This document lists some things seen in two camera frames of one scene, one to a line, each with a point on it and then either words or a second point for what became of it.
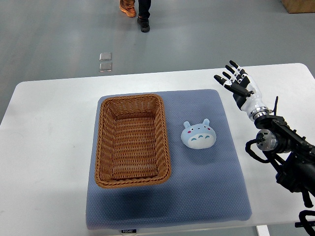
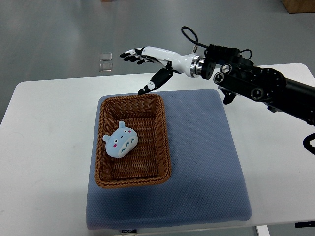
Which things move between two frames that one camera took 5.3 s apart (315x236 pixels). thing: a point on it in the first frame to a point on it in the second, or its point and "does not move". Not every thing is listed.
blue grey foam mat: [205, 186] does not move
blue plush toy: [198, 135] to [122, 141]
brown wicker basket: [132, 146] does not move
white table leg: [263, 230] does not move
